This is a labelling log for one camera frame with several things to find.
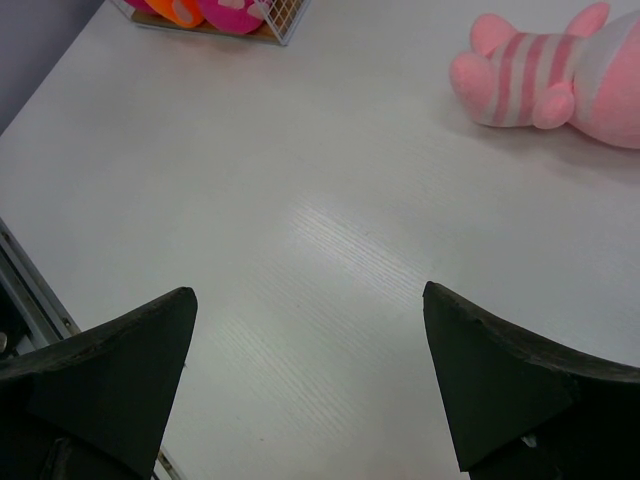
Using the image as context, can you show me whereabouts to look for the white wire wooden shelf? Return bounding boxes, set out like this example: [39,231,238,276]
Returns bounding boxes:
[114,1,309,45]

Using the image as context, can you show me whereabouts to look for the boy doll orange pants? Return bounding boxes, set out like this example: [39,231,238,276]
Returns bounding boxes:
[146,0,204,28]

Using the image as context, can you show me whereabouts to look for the aluminium rail frame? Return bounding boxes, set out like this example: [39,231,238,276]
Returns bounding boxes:
[1,223,80,359]

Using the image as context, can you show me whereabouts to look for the boy doll magenta pants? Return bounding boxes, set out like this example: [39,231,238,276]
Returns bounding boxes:
[125,0,155,14]

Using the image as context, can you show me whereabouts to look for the pink pig plush top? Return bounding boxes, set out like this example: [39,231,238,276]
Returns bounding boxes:
[449,2,639,149]

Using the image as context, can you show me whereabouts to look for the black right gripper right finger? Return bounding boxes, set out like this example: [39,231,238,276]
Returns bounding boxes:
[423,282,639,479]

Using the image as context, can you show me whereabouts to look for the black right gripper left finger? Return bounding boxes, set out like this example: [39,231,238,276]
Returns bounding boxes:
[1,287,198,479]

